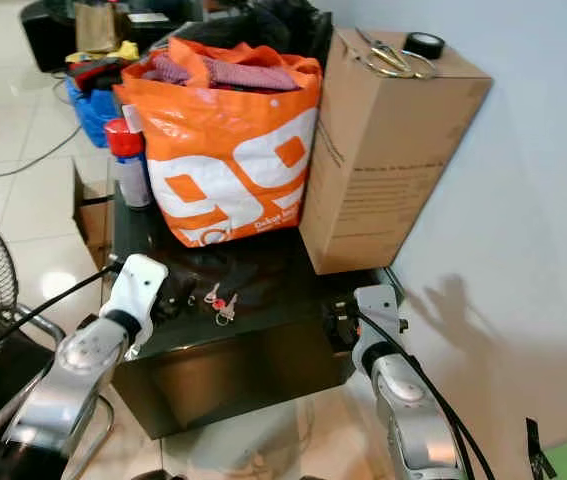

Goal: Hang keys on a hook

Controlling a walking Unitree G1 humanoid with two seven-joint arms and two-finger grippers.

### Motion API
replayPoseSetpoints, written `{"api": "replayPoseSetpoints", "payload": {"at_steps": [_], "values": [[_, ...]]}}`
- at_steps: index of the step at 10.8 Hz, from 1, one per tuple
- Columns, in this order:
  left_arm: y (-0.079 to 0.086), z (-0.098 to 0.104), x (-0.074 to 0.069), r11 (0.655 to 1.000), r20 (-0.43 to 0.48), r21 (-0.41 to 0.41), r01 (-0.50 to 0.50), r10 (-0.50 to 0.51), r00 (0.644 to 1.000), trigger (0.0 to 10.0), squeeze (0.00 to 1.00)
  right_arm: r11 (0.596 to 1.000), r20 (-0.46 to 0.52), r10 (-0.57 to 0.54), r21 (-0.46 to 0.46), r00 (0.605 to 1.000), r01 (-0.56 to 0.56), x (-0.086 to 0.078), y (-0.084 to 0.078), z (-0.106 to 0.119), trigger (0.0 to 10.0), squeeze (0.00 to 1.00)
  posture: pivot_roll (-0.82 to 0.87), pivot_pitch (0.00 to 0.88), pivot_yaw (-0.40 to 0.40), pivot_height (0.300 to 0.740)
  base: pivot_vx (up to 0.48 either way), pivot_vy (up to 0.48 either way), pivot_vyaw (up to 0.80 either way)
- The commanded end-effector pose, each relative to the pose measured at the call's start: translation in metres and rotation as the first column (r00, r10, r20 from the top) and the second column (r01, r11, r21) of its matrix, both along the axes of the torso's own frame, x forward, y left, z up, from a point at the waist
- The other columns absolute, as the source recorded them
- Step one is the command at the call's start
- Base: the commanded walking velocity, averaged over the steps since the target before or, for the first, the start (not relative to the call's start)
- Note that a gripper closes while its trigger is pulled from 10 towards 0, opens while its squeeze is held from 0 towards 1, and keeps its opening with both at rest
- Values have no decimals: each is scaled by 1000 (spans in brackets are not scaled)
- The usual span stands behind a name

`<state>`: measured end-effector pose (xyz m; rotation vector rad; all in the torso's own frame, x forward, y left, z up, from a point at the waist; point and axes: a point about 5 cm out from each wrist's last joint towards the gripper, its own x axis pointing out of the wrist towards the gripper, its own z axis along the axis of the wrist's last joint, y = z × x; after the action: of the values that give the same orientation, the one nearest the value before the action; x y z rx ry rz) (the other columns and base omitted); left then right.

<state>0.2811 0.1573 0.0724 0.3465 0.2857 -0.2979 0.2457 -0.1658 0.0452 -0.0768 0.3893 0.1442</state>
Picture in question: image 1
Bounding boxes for black case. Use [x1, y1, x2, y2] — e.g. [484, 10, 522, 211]
[20, 0, 174, 73]

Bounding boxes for spray can with red cap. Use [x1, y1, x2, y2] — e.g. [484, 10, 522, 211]
[104, 118, 152, 209]

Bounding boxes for black tape roll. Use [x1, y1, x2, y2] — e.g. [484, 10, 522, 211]
[403, 31, 446, 60]

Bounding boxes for brown paper bag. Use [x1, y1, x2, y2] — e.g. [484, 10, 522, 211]
[75, 2, 120, 54]

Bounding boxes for tall brown cardboard box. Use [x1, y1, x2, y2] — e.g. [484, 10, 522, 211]
[298, 27, 493, 277]

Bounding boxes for blue plastic bag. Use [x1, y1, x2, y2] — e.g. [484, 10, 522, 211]
[65, 75, 119, 149]

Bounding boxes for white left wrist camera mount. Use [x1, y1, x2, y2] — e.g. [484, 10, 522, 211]
[108, 253, 170, 347]

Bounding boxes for orange white shopping bag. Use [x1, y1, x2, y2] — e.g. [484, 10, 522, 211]
[111, 37, 324, 248]

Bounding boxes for black plastic bag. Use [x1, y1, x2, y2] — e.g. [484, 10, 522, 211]
[188, 0, 334, 71]

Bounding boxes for small brown cardboard box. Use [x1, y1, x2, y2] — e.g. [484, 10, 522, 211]
[73, 158, 116, 273]

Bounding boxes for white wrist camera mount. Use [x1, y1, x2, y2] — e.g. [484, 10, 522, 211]
[353, 284, 410, 363]
[108, 253, 170, 347]

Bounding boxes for yellow cloth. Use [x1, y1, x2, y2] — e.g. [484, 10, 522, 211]
[65, 40, 139, 69]

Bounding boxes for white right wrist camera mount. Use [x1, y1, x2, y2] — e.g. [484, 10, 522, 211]
[353, 284, 410, 363]

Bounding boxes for metal tube chair frame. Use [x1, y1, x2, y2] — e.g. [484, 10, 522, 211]
[0, 303, 114, 480]

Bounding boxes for red and black item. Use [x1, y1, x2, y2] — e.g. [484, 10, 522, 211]
[68, 58, 129, 96]

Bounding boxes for thin black floor cable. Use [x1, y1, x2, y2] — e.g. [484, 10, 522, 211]
[0, 125, 81, 181]

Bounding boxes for black tape strip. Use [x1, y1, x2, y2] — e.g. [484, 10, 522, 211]
[525, 417, 560, 480]

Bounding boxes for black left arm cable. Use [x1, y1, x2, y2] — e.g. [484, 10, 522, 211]
[0, 258, 124, 391]

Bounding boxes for scissors with pale handles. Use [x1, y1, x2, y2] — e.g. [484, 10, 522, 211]
[353, 27, 439, 80]

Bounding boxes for maroon cloth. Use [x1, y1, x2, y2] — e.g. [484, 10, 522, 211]
[145, 53, 299, 94]

